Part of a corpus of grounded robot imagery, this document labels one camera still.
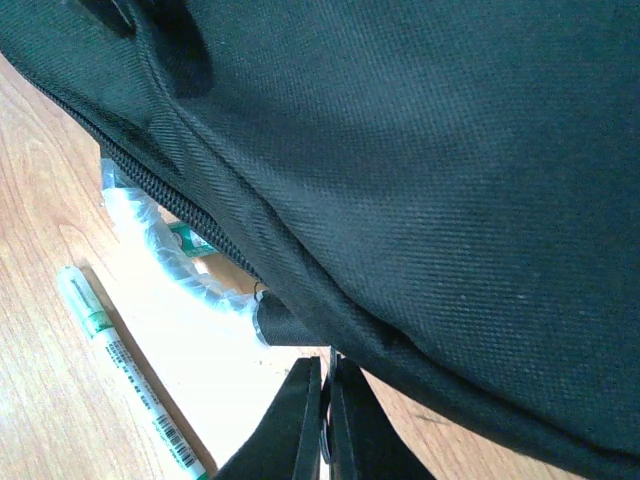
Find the black student bag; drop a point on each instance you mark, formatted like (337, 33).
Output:
(447, 192)

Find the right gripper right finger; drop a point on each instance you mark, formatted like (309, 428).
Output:
(370, 430)

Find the silver pen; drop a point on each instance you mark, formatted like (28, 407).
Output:
(89, 311)

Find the white green glue stick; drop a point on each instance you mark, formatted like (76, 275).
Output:
(190, 242)

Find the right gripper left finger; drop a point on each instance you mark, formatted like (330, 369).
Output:
(285, 444)

